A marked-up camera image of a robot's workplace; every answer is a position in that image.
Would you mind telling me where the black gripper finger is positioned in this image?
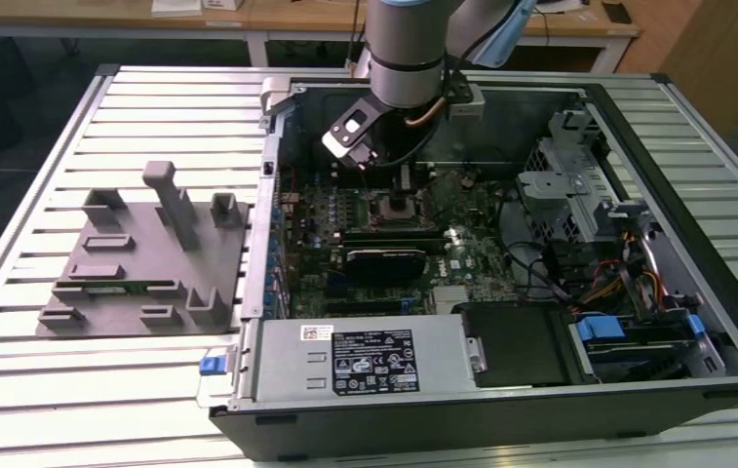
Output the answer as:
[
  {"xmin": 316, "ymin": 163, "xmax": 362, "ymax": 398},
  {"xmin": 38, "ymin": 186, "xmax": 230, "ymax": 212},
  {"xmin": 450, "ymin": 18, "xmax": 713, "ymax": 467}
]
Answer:
[{"xmin": 391, "ymin": 164, "xmax": 414, "ymax": 211}]

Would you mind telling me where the CPU socket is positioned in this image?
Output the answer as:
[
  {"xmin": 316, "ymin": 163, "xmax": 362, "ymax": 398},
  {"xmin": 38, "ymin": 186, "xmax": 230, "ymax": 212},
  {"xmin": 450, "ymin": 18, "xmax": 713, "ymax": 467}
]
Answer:
[{"xmin": 366, "ymin": 190, "xmax": 436, "ymax": 231}]

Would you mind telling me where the black RAM slot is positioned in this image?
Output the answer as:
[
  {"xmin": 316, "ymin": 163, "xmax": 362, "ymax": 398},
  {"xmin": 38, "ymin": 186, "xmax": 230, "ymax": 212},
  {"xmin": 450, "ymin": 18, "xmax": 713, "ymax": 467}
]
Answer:
[
  {"xmin": 332, "ymin": 174, "xmax": 434, "ymax": 190},
  {"xmin": 332, "ymin": 164, "xmax": 434, "ymax": 177}
]

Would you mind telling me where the black RAM stick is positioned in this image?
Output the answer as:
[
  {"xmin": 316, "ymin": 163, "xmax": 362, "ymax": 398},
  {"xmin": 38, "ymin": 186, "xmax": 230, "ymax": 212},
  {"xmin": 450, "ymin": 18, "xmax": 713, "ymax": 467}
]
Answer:
[{"xmin": 342, "ymin": 238, "xmax": 448, "ymax": 255}]

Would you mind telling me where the small black graphics card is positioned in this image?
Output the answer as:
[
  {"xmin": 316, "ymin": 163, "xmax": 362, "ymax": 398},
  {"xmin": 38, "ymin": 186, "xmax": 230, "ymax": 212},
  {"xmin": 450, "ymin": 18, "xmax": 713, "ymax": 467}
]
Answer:
[{"xmin": 342, "ymin": 247, "xmax": 428, "ymax": 288}]

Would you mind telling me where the green motherboard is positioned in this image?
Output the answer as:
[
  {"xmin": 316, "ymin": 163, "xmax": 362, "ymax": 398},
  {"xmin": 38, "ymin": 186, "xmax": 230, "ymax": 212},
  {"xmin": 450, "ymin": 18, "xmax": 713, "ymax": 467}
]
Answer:
[{"xmin": 274, "ymin": 165, "xmax": 539, "ymax": 318}]

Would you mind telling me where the silver metal drive cage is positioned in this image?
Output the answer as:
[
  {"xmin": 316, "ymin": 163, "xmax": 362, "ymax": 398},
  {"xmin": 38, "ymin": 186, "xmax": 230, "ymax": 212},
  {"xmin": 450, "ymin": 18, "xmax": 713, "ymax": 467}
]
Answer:
[{"xmin": 514, "ymin": 109, "xmax": 654, "ymax": 245}]

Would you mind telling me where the silver chipset heatsink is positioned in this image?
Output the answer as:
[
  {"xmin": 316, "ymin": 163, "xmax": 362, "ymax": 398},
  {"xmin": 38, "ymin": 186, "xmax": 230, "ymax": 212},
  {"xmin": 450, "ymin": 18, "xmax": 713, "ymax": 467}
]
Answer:
[{"xmin": 431, "ymin": 286, "xmax": 468, "ymax": 313}]

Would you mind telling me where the silver power supply unit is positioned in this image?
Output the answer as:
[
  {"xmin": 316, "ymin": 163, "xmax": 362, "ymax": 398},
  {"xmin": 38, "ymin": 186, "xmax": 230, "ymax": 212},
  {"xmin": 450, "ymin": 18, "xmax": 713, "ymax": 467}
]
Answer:
[{"xmin": 231, "ymin": 314, "xmax": 487, "ymax": 406}]

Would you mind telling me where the grey parts rack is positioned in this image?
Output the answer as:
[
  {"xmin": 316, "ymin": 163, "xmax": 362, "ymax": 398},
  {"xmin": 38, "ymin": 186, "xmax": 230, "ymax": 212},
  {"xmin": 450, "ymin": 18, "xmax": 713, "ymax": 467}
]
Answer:
[{"xmin": 35, "ymin": 159, "xmax": 254, "ymax": 338}]

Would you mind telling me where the blue disk carrier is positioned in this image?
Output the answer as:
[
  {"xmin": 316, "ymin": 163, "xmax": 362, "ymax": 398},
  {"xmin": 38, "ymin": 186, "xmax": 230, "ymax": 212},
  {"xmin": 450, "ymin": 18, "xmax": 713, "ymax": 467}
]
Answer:
[{"xmin": 573, "ymin": 315, "xmax": 627, "ymax": 352}]

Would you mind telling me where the white cardboard box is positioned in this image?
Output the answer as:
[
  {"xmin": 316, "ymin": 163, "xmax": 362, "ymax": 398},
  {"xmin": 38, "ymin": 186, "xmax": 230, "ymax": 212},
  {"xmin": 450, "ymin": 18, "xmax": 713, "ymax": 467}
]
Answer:
[{"xmin": 150, "ymin": 0, "xmax": 202, "ymax": 15}]

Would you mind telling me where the wooden desk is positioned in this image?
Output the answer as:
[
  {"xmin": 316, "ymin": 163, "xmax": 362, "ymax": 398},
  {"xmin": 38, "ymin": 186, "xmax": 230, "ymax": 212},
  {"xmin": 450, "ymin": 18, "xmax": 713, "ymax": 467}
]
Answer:
[{"xmin": 0, "ymin": 0, "xmax": 643, "ymax": 74}]

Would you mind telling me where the green RAM stick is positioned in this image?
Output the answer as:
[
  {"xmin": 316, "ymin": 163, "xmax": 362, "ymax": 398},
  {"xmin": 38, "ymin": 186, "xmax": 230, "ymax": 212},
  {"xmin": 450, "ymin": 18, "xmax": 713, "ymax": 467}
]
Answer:
[{"xmin": 80, "ymin": 284, "xmax": 152, "ymax": 297}]

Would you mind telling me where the black PC case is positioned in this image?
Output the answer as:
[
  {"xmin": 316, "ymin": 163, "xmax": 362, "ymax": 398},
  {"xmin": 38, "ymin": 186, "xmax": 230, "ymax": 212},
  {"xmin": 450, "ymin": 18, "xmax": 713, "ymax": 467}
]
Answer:
[{"xmin": 195, "ymin": 75, "xmax": 738, "ymax": 462}]

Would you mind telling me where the wooden cabinet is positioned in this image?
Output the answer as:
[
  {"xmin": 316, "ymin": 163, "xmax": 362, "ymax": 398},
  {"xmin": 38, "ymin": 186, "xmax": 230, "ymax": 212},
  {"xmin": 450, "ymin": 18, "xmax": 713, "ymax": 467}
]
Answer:
[{"xmin": 618, "ymin": 0, "xmax": 738, "ymax": 137}]

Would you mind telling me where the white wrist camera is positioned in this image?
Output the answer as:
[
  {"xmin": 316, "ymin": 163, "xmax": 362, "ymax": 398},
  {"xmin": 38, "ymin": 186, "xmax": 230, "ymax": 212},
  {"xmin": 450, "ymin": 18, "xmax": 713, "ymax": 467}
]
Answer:
[{"xmin": 320, "ymin": 104, "xmax": 384, "ymax": 170}]

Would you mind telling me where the grey case latch handle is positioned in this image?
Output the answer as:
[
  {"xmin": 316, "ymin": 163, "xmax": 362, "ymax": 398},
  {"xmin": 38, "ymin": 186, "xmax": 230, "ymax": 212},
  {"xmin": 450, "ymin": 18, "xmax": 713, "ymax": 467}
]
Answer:
[{"xmin": 260, "ymin": 76, "xmax": 295, "ymax": 116}]

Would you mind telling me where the black cable bundle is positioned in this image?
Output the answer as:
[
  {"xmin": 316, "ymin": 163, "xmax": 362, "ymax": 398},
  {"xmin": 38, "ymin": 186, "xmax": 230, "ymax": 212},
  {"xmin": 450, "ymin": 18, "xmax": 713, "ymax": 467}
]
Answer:
[{"xmin": 496, "ymin": 187, "xmax": 571, "ymax": 306}]

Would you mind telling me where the orange yellow wire bundle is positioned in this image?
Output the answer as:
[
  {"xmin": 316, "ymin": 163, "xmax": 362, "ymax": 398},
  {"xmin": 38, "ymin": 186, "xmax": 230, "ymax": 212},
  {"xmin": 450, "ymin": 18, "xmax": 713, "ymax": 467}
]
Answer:
[{"xmin": 593, "ymin": 233, "xmax": 663, "ymax": 313}]

